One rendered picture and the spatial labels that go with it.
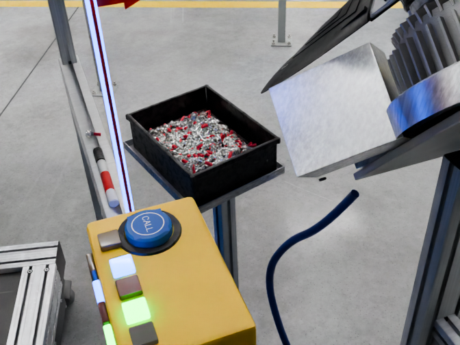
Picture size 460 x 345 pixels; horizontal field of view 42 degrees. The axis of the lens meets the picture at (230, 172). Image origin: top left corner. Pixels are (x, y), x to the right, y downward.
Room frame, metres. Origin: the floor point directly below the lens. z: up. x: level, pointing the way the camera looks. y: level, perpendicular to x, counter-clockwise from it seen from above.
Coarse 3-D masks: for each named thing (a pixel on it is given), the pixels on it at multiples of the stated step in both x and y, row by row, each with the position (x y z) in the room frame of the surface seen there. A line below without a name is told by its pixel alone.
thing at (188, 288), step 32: (96, 224) 0.39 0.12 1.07; (192, 224) 0.38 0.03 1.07; (96, 256) 0.35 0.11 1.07; (160, 256) 0.34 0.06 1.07; (192, 256) 0.34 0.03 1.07; (160, 288) 0.31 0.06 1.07; (192, 288) 0.31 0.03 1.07; (224, 288) 0.31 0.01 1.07; (160, 320) 0.28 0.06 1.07; (192, 320) 0.28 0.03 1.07; (224, 320) 0.28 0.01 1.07
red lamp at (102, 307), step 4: (100, 304) 0.31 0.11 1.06; (104, 304) 0.31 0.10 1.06; (100, 308) 0.31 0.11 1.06; (104, 308) 0.31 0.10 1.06; (100, 312) 0.30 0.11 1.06; (104, 312) 0.30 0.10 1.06; (104, 316) 0.30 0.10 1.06; (108, 316) 0.30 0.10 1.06; (104, 320) 0.29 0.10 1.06; (108, 320) 0.29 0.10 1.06; (104, 324) 0.29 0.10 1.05
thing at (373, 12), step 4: (376, 0) 0.80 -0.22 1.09; (380, 0) 0.79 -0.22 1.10; (388, 0) 0.77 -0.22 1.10; (392, 0) 0.75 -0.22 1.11; (372, 4) 0.80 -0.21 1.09; (376, 4) 0.79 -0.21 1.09; (380, 4) 0.78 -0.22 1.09; (384, 4) 0.76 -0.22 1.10; (388, 4) 0.76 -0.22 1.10; (372, 8) 0.79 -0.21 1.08; (376, 8) 0.78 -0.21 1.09; (380, 8) 0.77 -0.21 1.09; (384, 8) 0.76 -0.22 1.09; (372, 12) 0.78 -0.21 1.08; (376, 12) 0.77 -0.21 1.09; (372, 16) 0.77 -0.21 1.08
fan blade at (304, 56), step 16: (352, 0) 0.87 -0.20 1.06; (368, 0) 0.81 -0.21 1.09; (336, 16) 0.87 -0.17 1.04; (352, 16) 0.81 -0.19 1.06; (368, 16) 0.78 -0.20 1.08; (320, 32) 0.87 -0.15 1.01; (336, 32) 0.82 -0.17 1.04; (352, 32) 0.78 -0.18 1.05; (304, 48) 0.88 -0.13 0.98; (320, 48) 0.82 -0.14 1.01; (304, 64) 0.81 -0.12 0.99; (272, 80) 0.86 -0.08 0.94
